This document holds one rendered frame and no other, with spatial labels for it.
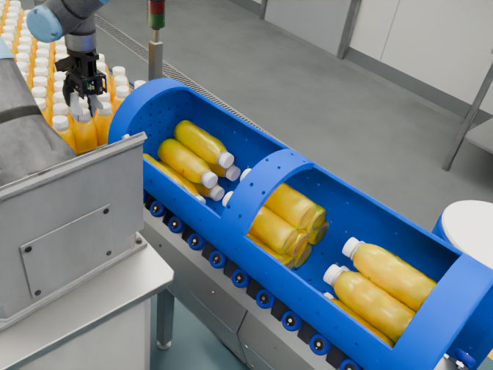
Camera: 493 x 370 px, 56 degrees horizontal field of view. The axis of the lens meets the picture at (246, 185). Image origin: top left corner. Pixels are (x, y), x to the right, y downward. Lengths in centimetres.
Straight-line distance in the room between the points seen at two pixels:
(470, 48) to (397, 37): 67
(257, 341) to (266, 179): 38
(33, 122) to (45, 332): 30
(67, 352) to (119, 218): 23
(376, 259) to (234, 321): 39
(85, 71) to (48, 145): 57
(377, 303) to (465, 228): 48
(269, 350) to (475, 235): 59
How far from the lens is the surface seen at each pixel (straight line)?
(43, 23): 112
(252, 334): 111
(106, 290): 81
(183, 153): 121
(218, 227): 98
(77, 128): 139
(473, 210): 139
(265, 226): 97
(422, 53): 453
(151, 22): 176
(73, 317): 78
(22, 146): 70
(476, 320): 135
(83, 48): 125
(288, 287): 91
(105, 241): 79
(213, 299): 116
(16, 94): 74
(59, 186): 68
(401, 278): 91
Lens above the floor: 177
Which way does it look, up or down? 38 degrees down
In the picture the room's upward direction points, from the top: 9 degrees clockwise
